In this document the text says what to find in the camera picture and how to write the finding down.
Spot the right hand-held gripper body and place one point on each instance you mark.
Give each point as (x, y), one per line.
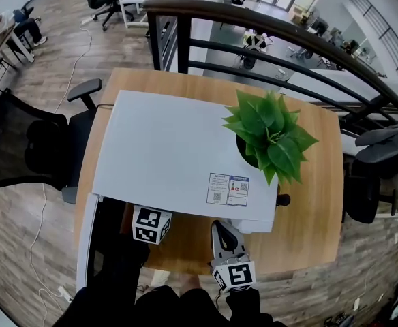
(238, 274)

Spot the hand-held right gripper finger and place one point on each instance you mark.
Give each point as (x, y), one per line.
(240, 245)
(216, 240)

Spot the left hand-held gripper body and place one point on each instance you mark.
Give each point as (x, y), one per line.
(149, 225)

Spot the large white box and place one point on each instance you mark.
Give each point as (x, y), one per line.
(171, 141)

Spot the person's left forearm black sleeve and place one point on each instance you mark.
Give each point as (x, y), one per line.
(124, 271)

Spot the person's right forearm black sleeve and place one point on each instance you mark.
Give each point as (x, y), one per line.
(243, 301)

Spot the person's foot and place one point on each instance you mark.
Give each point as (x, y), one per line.
(189, 282)

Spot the person's legs black trousers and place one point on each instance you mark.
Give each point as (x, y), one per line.
(171, 308)

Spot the white power strip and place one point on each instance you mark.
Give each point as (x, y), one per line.
(86, 20)
(65, 294)

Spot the green plant in white pot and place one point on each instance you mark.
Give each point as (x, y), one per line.
(270, 131)

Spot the black mesh office chair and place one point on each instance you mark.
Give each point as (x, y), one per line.
(25, 141)

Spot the office chair with grey jacket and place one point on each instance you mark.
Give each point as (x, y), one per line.
(383, 148)

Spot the black metal railing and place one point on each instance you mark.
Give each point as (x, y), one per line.
(253, 15)

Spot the wooden desk white legs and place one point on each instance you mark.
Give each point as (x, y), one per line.
(1, 43)

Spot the dark office chair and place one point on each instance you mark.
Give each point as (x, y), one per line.
(23, 12)

